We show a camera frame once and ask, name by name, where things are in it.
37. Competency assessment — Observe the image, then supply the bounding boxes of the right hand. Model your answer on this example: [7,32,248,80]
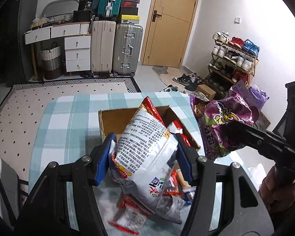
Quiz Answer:
[258,166,295,213]

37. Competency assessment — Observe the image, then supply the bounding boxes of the silver purple snack bag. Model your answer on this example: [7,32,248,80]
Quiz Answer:
[153,195,193,224]

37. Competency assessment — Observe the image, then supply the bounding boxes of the white drawer desk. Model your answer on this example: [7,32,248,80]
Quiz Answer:
[25,22,91,81]

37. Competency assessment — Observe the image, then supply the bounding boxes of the striped laundry basket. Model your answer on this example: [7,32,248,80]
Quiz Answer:
[40,41,62,80]

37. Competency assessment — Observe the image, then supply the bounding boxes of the black refrigerator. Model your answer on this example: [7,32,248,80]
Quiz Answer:
[7,0,38,87]

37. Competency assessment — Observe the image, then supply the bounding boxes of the dotted beige rug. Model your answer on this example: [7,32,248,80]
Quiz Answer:
[0,77,140,181]

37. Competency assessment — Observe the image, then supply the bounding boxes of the silver suitcase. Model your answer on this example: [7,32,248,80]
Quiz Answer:
[112,23,143,77]

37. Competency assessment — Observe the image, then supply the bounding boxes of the clear wrapped biscuit pack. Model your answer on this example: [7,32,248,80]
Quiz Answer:
[175,169,191,193]

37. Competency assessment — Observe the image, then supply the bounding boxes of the beige suitcase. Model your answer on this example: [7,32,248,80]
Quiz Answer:
[90,21,116,75]

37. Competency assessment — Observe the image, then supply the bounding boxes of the white red snack bag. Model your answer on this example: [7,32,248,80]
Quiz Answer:
[110,97,178,209]

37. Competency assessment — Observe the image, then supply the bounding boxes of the red snack packet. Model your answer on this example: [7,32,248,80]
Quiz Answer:
[109,193,156,235]

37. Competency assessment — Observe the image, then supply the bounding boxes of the wooden shoe rack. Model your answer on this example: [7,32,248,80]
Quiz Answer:
[204,31,260,96]

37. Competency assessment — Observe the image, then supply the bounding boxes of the wooden door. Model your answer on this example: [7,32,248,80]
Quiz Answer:
[141,0,198,68]

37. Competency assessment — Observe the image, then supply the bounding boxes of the stacked shoe boxes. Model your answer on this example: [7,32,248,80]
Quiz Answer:
[117,0,140,24]

